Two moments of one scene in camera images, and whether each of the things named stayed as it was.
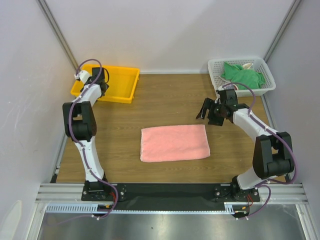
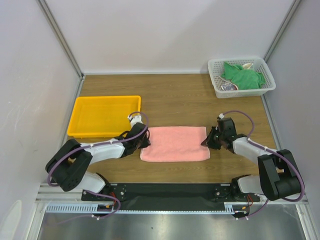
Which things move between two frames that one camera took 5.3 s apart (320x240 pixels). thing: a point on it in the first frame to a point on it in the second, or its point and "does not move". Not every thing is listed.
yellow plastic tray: (122, 82) to (102, 116)
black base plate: (170, 197) does not move
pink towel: (174, 142) does not move
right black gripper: (211, 113) to (215, 139)
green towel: (243, 79) does not move
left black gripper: (107, 86) to (145, 143)
